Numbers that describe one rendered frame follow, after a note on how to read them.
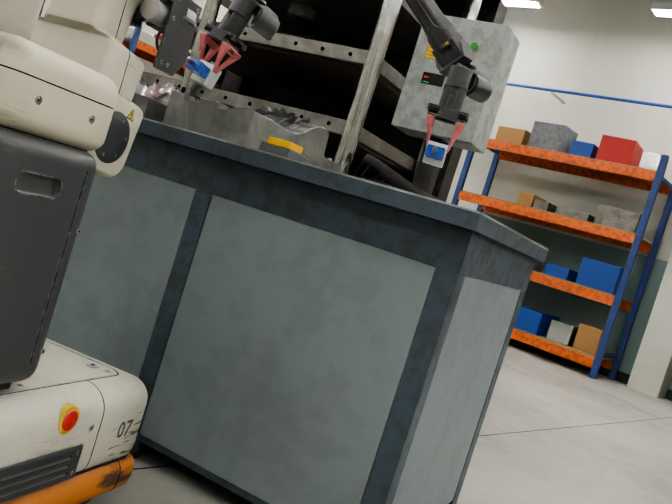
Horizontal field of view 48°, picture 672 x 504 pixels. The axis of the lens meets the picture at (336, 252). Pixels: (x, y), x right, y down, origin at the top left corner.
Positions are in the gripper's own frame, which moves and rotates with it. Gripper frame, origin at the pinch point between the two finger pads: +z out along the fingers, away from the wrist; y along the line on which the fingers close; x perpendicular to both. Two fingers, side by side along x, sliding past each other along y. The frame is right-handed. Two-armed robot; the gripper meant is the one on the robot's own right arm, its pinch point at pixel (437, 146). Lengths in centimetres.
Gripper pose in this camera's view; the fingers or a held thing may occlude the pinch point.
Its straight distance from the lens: 186.8
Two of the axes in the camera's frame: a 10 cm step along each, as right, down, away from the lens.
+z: -2.9, 9.5, 0.5
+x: -1.4, 0.1, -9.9
